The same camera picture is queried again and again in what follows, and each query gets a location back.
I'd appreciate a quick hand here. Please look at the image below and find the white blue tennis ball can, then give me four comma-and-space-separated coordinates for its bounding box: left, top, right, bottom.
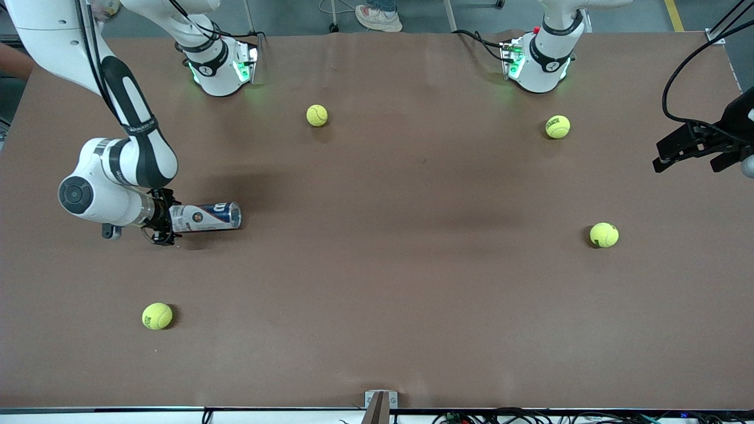
170, 202, 243, 233

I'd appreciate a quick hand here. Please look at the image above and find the yellow printed tennis ball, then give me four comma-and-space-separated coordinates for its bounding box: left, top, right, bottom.
545, 115, 571, 140
590, 222, 620, 249
142, 303, 174, 330

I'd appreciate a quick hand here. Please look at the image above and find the white sneaker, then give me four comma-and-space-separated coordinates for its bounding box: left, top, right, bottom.
355, 5, 404, 33

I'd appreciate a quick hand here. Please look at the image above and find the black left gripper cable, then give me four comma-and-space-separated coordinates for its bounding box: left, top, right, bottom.
662, 21, 754, 147

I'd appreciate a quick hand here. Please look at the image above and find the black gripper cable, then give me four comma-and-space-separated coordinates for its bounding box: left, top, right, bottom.
80, 0, 130, 127
662, 21, 754, 147

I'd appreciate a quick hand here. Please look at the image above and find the aluminium frame profile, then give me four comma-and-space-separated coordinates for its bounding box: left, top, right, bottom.
706, 0, 754, 45

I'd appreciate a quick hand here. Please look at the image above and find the metal base connector bracket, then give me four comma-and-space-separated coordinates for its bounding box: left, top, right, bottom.
500, 38, 526, 80
236, 40, 261, 84

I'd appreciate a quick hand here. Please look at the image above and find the black right arm base cable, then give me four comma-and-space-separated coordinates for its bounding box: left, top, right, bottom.
171, 0, 269, 45

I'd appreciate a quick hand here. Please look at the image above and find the black arm base cable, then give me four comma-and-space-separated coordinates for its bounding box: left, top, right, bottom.
452, 28, 513, 62
171, 0, 269, 45

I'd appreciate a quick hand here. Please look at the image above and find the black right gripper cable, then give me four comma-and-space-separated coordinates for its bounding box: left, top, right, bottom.
80, 0, 130, 127

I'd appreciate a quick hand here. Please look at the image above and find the black left arm base cable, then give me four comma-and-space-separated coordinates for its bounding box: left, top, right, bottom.
452, 28, 513, 62

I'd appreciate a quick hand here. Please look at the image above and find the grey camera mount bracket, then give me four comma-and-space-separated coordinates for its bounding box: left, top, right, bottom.
364, 390, 399, 424

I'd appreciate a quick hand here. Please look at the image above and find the black cable bundle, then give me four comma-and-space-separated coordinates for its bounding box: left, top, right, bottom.
433, 406, 754, 424

